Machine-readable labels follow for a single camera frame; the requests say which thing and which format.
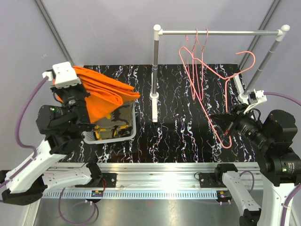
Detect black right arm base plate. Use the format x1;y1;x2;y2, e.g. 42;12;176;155
194;172;216;188

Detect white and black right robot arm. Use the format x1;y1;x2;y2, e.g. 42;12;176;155
210;104;301;226

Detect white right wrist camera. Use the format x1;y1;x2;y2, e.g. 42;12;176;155
244;89;267;114

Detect green yellow camouflage trousers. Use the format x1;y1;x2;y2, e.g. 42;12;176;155
94;102;133;140

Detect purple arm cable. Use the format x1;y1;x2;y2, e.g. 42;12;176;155
0;76;49;189
264;91;301;106

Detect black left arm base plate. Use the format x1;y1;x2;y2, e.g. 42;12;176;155
99;173;117;188

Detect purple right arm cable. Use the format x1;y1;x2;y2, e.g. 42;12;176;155
264;91;301;106

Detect aluminium mounting rail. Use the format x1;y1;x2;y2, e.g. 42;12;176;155
46;162;263;191

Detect pink wire hanger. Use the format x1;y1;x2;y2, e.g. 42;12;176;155
185;28;209;100
179;29;203;100
191;50;256;149

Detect white and silver clothes rack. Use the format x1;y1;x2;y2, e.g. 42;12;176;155
149;24;291;123

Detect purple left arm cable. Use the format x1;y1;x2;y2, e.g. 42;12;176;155
0;76;49;189

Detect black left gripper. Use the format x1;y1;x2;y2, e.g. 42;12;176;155
49;77;91;129

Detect orange trousers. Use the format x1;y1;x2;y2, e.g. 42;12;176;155
52;65;141;124

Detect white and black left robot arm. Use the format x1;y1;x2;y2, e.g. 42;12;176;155
0;84;103;206

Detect white slotted cable duct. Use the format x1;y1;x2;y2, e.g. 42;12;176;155
43;189;217;200

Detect white perforated plastic basket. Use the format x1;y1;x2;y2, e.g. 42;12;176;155
83;101;136;144

